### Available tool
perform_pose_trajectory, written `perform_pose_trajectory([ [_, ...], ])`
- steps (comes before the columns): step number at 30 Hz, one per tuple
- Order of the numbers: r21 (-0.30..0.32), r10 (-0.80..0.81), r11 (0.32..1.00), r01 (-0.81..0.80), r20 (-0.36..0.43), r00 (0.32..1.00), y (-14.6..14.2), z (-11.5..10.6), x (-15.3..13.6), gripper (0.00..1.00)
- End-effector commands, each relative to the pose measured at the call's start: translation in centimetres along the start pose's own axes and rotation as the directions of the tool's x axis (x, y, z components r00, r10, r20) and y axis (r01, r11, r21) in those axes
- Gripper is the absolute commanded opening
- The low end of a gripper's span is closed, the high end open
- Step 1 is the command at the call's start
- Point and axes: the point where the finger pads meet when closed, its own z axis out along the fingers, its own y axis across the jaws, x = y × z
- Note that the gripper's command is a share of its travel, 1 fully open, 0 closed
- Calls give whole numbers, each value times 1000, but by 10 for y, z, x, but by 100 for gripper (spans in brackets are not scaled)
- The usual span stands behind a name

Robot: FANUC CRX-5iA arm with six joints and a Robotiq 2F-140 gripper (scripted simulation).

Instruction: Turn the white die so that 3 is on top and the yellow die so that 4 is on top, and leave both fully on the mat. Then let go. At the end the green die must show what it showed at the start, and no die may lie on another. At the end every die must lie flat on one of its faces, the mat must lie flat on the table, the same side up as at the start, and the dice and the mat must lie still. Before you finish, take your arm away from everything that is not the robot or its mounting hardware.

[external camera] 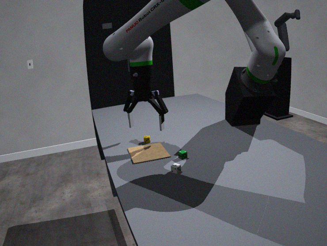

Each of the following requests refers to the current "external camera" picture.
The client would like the white die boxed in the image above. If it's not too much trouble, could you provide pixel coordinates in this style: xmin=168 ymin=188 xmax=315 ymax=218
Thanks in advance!
xmin=171 ymin=163 xmax=181 ymax=174

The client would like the tan square mat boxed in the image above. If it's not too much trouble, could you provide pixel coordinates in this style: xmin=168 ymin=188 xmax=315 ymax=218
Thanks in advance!
xmin=128 ymin=142 xmax=171 ymax=164

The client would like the yellow die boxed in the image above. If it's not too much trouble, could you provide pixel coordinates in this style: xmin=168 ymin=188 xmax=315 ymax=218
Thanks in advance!
xmin=144 ymin=136 xmax=150 ymax=143

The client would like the green die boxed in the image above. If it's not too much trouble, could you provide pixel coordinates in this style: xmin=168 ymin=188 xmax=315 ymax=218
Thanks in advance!
xmin=178 ymin=150 xmax=187 ymax=159

